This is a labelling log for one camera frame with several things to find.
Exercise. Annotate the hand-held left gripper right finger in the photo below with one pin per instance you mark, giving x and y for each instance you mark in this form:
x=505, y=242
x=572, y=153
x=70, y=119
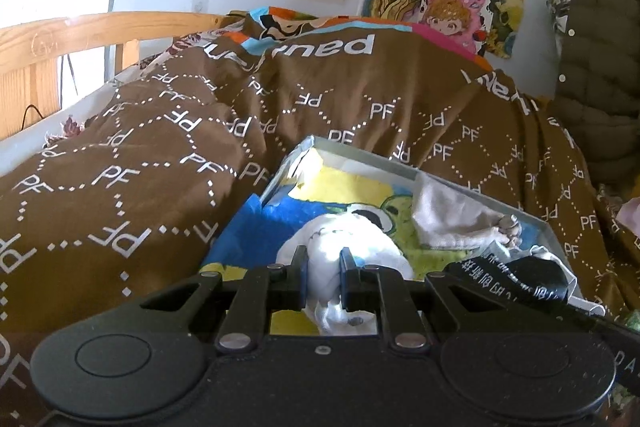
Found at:
x=349, y=282

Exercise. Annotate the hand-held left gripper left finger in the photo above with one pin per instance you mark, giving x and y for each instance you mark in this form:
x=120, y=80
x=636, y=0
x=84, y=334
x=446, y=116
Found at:
x=300, y=277

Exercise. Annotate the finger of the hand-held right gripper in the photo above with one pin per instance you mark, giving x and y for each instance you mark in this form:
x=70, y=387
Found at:
x=600, y=323

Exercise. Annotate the white blue knitted cloth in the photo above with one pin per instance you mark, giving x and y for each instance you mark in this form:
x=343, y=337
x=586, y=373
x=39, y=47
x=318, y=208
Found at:
x=325, y=257

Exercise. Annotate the grey tray with cartoon picture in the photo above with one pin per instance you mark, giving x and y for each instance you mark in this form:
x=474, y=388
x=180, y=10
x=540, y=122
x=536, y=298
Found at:
x=260, y=232

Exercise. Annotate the black printed pouch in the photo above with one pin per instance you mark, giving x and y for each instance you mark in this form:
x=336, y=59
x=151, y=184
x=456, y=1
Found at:
x=525, y=282

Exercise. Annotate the brown printed blanket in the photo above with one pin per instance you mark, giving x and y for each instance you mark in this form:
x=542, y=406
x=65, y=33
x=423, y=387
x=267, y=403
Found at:
x=150, y=132

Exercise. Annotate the olive quilted jacket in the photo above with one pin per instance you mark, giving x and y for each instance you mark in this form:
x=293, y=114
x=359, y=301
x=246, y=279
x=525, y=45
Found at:
x=600, y=82

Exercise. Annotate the pink cartoon boy poster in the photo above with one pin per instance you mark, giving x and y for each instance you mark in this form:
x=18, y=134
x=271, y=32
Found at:
x=450, y=17

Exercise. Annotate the white wall socket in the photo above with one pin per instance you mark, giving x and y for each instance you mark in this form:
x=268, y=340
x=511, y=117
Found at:
x=201, y=3

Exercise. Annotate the wooden bed headboard rail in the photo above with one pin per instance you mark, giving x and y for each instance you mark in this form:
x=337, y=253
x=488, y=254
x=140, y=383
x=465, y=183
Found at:
x=100, y=29

